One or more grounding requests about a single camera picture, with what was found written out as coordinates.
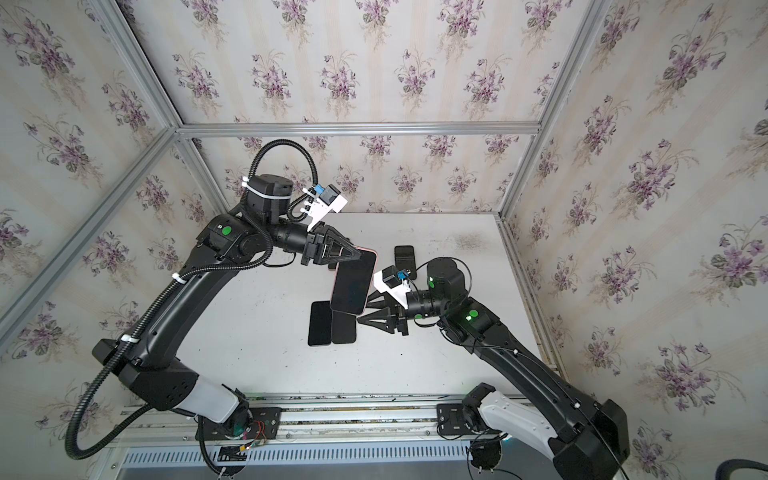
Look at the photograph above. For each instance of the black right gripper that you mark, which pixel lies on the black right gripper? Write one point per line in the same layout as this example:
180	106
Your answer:
402	309

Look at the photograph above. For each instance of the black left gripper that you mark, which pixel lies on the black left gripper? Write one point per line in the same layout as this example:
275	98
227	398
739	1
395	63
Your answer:
314	246

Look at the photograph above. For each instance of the black phone case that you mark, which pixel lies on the black phone case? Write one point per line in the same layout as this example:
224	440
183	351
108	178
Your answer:
343	328

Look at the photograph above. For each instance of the black phone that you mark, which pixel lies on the black phone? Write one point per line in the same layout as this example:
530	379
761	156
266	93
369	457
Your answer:
405	261
320	328

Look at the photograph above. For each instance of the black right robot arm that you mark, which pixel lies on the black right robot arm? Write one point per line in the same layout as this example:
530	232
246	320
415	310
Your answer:
582	437

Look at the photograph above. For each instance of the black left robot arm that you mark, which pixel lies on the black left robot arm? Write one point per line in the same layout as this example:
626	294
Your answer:
145	358

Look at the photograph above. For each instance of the white vent grille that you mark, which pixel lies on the white vent grille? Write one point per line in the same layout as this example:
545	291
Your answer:
300	454

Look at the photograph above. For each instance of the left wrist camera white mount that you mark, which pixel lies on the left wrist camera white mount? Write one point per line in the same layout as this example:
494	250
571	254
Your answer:
320	202

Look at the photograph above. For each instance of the aluminium rail front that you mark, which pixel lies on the aluminium rail front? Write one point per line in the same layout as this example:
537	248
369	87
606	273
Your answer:
310	419

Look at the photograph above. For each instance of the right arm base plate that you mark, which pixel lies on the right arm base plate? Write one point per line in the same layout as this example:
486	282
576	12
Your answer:
453	422

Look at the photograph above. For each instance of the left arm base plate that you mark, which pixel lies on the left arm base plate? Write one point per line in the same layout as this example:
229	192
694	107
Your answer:
260	423

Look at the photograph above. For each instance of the aluminium frame bar back top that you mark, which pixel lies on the aluminium frame bar back top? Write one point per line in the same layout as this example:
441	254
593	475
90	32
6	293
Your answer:
337	129

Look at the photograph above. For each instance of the aluminium frame post back left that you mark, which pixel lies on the aluminium frame post back left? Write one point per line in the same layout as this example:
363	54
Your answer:
129	48

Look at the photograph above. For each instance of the aluminium frame post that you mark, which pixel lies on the aluminium frame post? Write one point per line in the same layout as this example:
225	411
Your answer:
576	55
129	48

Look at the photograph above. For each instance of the aluminium frame beam left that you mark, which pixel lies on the aluminium frame beam left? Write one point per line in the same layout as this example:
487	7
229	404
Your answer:
26	302

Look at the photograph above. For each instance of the aluminium frame post back right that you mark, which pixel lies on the aluminium frame post back right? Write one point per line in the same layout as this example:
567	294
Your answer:
576	55

